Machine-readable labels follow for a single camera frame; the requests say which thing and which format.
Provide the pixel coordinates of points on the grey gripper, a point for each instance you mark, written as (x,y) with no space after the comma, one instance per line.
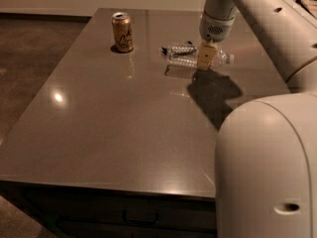
(214,29)

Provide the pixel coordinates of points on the clear plastic water bottle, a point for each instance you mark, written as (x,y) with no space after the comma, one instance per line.
(191,61)

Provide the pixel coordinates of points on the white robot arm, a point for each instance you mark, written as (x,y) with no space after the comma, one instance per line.
(266,151)

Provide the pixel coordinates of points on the black rxbar chocolate wrapper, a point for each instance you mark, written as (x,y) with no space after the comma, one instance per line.
(175,50)

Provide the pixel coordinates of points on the gold soda can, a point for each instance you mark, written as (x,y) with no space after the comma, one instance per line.
(122,30)

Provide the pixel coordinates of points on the dark drawer handle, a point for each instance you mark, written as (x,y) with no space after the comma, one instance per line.
(140,218)

